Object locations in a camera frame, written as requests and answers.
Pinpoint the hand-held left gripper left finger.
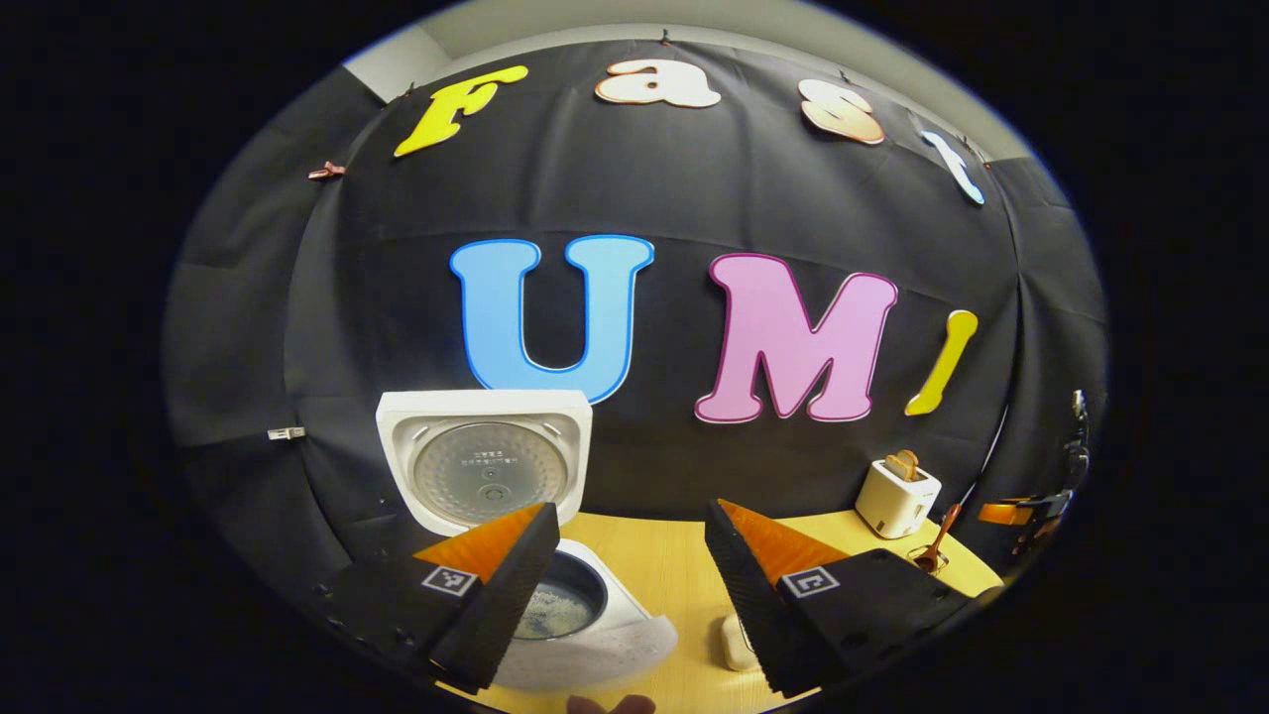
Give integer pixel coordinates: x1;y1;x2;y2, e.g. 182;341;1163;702
315;502;561;695

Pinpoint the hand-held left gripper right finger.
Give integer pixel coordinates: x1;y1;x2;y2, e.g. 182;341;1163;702
705;499;992;700

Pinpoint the white rice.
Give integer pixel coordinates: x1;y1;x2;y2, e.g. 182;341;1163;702
518;585;598;639

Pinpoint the wooden spoon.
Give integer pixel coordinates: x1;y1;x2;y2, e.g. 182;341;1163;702
910;503;964;576

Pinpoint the white chopstick holder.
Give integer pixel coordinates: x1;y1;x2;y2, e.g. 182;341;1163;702
855;458;943;539

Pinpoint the white rice cooker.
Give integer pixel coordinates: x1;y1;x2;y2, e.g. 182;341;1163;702
376;389;680;693

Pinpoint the black backdrop cloth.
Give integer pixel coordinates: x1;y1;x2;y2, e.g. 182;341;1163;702
164;38;1111;596

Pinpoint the thin hanging cable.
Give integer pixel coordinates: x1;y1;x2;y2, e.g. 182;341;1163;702
974;402;1012;492

